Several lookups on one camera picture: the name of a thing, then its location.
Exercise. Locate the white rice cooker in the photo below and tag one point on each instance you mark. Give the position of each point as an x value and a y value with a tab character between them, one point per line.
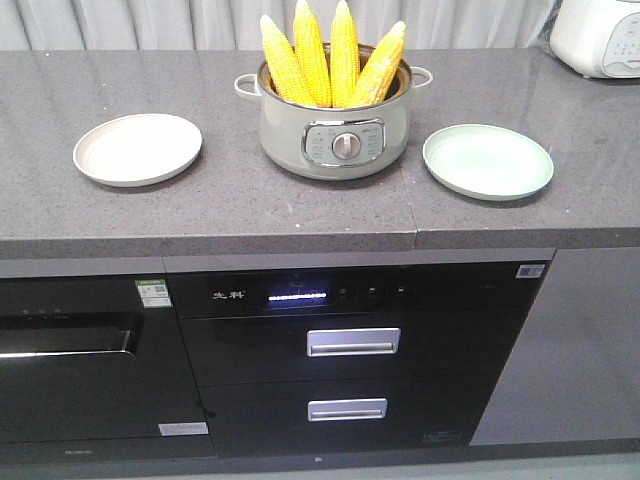
598	38

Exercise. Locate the lower silver drawer handle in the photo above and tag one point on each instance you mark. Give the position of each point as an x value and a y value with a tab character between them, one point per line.
347	409

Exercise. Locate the black built-in dishwasher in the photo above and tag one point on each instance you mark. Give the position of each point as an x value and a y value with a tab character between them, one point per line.
94	368

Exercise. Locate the beige round plate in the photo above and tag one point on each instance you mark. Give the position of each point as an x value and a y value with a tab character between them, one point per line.
138	150

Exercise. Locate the black built-in disinfection cabinet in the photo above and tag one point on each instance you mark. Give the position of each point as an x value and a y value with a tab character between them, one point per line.
246	337

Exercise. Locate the white pleated curtain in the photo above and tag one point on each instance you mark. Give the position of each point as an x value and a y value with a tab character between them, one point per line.
234	25

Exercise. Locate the grey cabinet door panel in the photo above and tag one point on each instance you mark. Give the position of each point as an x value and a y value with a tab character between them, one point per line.
573	374

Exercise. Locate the upper silver drawer handle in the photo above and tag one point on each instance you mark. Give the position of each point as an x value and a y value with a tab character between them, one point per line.
353	342

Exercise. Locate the pale green round plate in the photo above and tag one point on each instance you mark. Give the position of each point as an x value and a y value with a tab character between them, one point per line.
487	162

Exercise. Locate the pale yellow corn cob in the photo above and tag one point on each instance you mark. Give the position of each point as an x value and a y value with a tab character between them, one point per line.
377	75

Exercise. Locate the silver drawer handle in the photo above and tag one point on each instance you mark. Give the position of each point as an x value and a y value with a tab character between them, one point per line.
347	409
353	342

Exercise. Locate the pale green electric cooking pot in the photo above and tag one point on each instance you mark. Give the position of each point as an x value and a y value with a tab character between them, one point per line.
334	144

